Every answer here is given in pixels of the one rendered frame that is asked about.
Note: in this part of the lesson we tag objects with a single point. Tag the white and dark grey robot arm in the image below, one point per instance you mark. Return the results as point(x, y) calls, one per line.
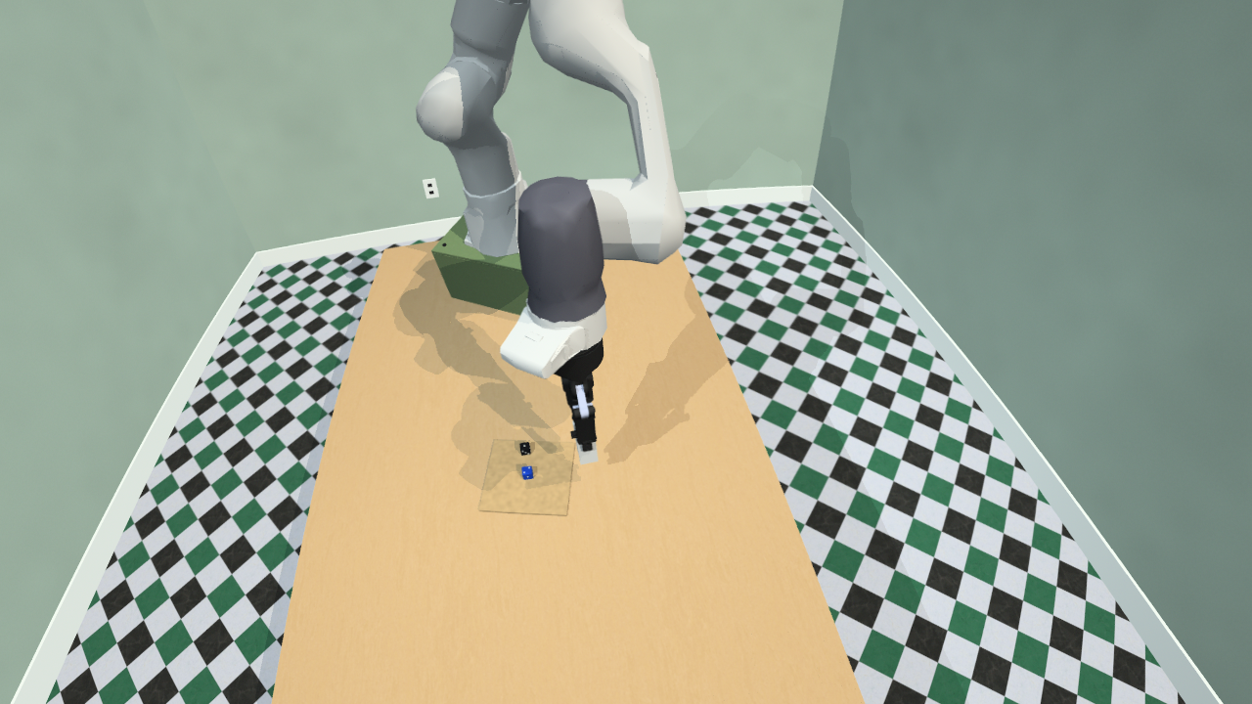
point(560, 244)

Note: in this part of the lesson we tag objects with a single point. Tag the tan square mat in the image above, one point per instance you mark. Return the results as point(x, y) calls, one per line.
point(506, 491)

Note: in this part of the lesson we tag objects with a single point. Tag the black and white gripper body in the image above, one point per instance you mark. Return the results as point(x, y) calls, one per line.
point(580, 366)

